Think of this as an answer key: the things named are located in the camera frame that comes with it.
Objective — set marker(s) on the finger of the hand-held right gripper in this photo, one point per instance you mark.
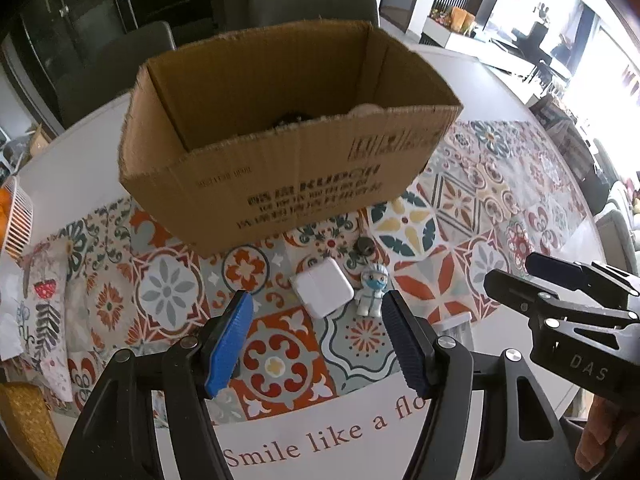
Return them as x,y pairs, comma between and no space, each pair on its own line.
552,270
510,287

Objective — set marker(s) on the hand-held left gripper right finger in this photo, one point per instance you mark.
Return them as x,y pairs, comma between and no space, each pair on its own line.
407,345

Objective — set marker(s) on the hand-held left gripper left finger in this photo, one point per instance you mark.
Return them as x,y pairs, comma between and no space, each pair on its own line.
227,350

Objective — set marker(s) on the small white masked figurine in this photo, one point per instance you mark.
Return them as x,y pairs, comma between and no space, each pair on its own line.
371,292

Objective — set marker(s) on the white square charger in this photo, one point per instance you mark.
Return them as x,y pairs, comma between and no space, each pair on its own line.
322,287

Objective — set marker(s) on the small dark round trinket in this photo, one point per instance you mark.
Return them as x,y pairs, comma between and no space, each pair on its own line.
363,248

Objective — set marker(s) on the brown cardboard box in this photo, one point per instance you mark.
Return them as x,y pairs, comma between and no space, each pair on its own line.
280,195

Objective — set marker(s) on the black flashlight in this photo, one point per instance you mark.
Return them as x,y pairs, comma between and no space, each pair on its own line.
287,121

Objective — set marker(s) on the person's right hand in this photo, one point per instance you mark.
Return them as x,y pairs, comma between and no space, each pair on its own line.
602,430

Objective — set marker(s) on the chair with striped cloth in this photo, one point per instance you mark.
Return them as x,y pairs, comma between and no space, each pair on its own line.
565,140

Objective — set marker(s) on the floral printed cloth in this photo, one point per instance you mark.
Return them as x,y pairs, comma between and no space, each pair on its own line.
47,310

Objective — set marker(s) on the woven bamboo box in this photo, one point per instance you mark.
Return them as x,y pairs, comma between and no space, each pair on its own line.
27,430

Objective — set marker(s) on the white television cabinet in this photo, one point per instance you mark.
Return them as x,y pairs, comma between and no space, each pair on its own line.
465,45

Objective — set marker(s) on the white fruit basket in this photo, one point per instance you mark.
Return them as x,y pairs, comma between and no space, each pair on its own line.
17,215

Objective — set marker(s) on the orange gift bag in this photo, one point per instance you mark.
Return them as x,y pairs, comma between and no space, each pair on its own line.
461,20

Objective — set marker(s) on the orange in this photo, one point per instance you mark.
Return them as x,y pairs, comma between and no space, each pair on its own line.
4,205

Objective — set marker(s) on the grey dining chair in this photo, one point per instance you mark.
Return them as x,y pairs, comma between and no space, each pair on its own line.
115,70
312,7

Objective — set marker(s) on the dark framed sliding glass door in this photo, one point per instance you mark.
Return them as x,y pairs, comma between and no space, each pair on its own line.
100,5

